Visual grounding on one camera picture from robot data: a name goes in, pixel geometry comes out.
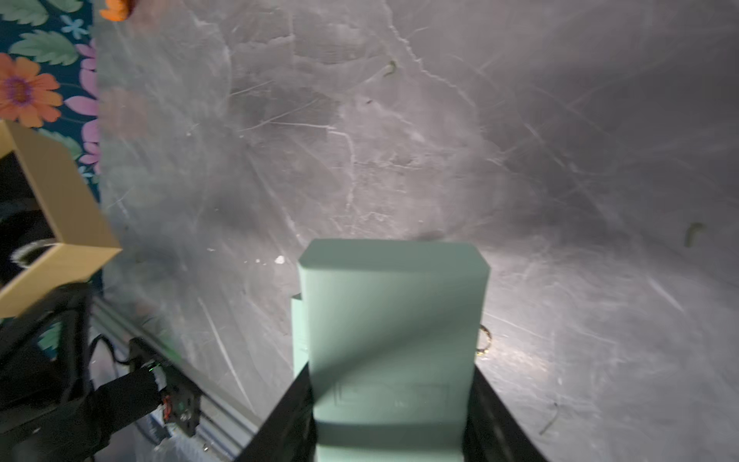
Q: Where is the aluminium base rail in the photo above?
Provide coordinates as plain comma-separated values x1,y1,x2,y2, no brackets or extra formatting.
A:
92,296,260,461

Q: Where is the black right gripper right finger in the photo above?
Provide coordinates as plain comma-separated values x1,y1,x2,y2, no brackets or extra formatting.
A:
462,368,548,462

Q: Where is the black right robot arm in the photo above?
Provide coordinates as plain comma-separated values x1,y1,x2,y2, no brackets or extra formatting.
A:
1,369,544,461

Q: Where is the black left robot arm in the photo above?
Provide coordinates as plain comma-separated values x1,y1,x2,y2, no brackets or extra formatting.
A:
1,283,92,410

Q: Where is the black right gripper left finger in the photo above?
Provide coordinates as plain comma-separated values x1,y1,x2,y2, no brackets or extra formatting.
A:
235,364,317,462

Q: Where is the orange plush toy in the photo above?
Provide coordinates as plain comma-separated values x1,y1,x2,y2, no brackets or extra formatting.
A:
99,0,136,22

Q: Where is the mint green box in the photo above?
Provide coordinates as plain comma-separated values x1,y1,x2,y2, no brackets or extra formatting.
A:
298,239,490,461

